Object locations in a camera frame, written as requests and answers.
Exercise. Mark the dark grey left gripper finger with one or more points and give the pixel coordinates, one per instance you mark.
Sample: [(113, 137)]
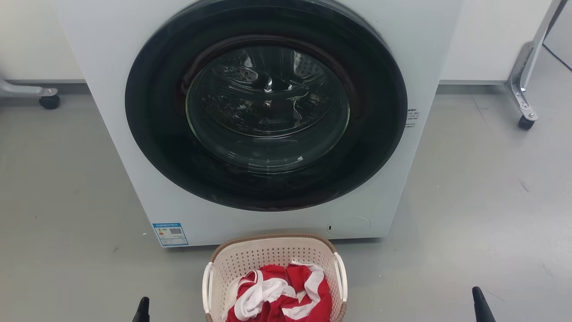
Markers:
[(143, 312)]

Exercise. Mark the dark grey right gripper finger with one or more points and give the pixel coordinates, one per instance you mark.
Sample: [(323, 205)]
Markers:
[(483, 308)]

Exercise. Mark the cream perforated plastic laundry basket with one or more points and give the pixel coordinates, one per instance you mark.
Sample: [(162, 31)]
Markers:
[(268, 255)]

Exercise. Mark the blue energy label sticker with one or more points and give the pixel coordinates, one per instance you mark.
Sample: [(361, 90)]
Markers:
[(170, 234)]

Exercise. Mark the red and white striped garment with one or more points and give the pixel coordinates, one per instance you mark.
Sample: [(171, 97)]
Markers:
[(272, 308)]

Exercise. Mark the round dark glass washer door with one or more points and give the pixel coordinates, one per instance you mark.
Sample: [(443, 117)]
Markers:
[(152, 134)]

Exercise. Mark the black caster wheel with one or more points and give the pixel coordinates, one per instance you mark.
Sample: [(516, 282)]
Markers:
[(526, 123), (49, 102)]

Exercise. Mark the white front-load washing machine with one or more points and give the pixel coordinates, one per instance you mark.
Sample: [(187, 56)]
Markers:
[(111, 67)]

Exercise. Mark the grey metal frame leg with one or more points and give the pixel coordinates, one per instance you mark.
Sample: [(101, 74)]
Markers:
[(22, 90), (525, 71)]

